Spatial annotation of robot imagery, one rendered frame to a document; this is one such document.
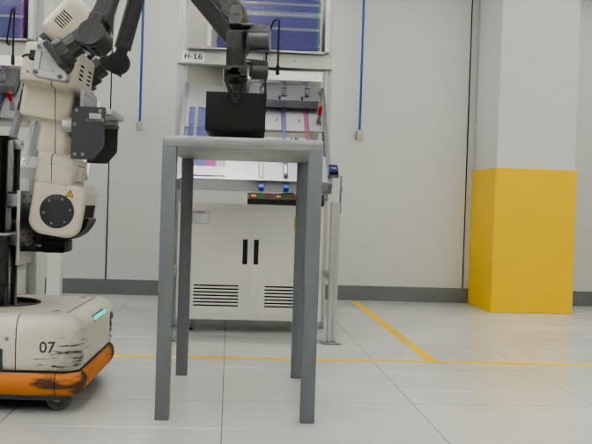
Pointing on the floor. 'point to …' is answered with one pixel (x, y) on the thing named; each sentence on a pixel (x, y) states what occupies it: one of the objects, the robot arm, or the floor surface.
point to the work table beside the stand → (290, 147)
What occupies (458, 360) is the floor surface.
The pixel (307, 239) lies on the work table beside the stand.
